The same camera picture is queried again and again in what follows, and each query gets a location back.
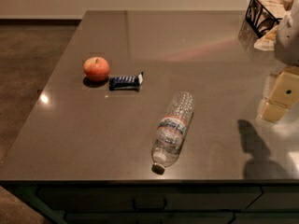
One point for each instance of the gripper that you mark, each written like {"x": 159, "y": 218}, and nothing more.
{"x": 288, "y": 39}

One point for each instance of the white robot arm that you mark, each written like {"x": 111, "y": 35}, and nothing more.
{"x": 286, "y": 49}

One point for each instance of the clear plastic water bottle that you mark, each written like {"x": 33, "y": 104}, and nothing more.
{"x": 171, "y": 131}

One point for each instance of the dark cabinet drawer front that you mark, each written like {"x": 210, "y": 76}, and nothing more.
{"x": 187, "y": 198}

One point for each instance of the blue striped snack bar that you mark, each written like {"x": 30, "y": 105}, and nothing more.
{"x": 132, "y": 83}

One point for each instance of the red apple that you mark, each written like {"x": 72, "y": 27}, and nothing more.
{"x": 96, "y": 69}

